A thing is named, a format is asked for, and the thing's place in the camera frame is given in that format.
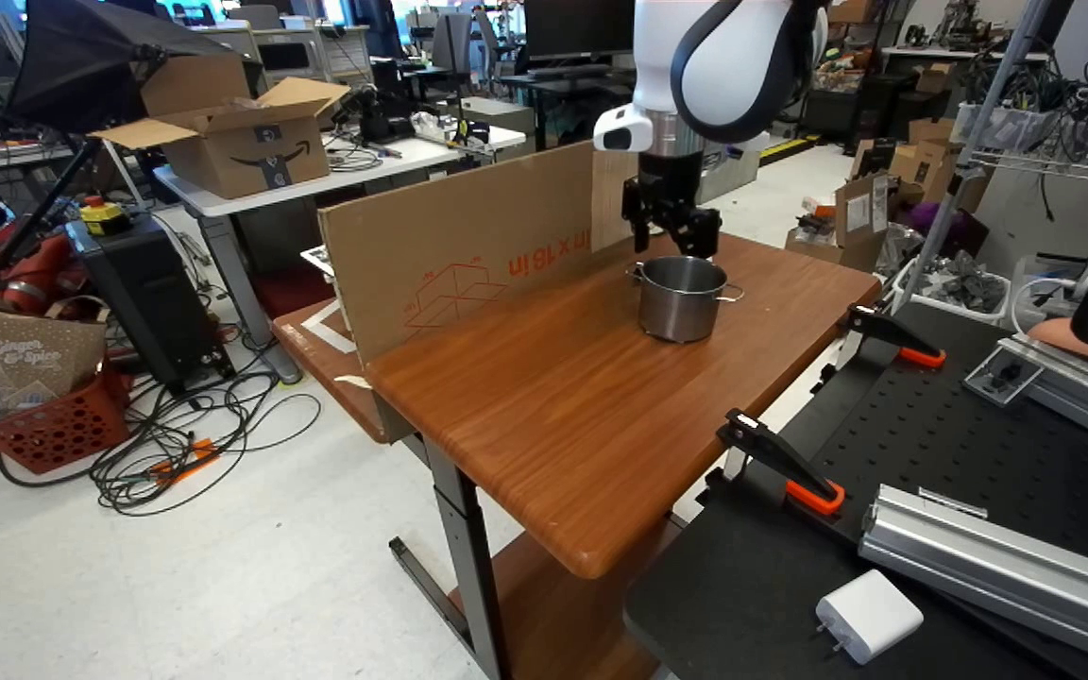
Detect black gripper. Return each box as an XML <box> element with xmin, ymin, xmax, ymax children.
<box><xmin>619</xmin><ymin>148</ymin><xmax>726</xmax><ymax>260</ymax></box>

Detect silver steel pot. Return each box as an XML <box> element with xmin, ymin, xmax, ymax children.
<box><xmin>631</xmin><ymin>253</ymin><xmax>745</xmax><ymax>347</ymax></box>

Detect brown cardboard panel red print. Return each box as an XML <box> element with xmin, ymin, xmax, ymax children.
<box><xmin>314</xmin><ymin>140</ymin><xmax>643</xmax><ymax>369</ymax></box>

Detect black orange spring clamp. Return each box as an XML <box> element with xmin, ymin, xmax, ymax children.
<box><xmin>846</xmin><ymin>304</ymin><xmax>951</xmax><ymax>378</ymax></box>
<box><xmin>715</xmin><ymin>410</ymin><xmax>852</xmax><ymax>527</ymax></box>

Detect silver metal stand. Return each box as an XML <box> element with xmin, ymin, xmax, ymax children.
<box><xmin>891</xmin><ymin>0</ymin><xmax>1065</xmax><ymax>320</ymax></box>

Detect white work table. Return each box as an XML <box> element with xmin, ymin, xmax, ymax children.
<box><xmin>147</xmin><ymin>125</ymin><xmax>536</xmax><ymax>383</ymax></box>

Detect black perforated breadboard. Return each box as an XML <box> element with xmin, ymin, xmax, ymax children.
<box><xmin>624</xmin><ymin>295</ymin><xmax>1088</xmax><ymax>680</ymax></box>

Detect grey metal table leg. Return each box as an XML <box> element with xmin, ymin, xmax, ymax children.
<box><xmin>385</xmin><ymin>430</ymin><xmax>517</xmax><ymax>680</ymax></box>

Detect white power adapter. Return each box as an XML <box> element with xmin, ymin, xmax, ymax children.
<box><xmin>814</xmin><ymin>567</ymin><xmax>931</xmax><ymax>668</ymax></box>

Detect Amazon cardboard box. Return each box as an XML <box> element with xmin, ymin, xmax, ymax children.
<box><xmin>87</xmin><ymin>49</ymin><xmax>354</xmax><ymax>206</ymax></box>

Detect black equipment box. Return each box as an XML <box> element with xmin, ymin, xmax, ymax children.
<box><xmin>60</xmin><ymin>206</ymin><xmax>230</xmax><ymax>396</ymax></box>

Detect red yellow emergency stop button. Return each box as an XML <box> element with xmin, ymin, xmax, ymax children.
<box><xmin>72</xmin><ymin>194</ymin><xmax>138</xmax><ymax>246</ymax></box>

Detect black softbox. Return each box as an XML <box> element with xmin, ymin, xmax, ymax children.
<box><xmin>6</xmin><ymin>0</ymin><xmax>244</xmax><ymax>136</ymax></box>

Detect red plastic basket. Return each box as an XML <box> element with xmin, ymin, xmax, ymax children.
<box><xmin>0</xmin><ymin>369</ymin><xmax>138</xmax><ymax>480</ymax></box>

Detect brown paper bag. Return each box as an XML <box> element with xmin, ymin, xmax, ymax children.
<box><xmin>0</xmin><ymin>300</ymin><xmax>109</xmax><ymax>433</ymax></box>

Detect aluminium extrusion rail with bracket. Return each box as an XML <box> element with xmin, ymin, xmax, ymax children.
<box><xmin>959</xmin><ymin>334</ymin><xmax>1088</xmax><ymax>466</ymax></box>

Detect plain aluminium extrusion rail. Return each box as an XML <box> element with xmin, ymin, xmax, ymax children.
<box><xmin>853</xmin><ymin>480</ymin><xmax>1088</xmax><ymax>680</ymax></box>

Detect black floor cables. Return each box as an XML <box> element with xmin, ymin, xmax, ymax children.
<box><xmin>0</xmin><ymin>358</ymin><xmax>331</xmax><ymax>523</ymax></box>

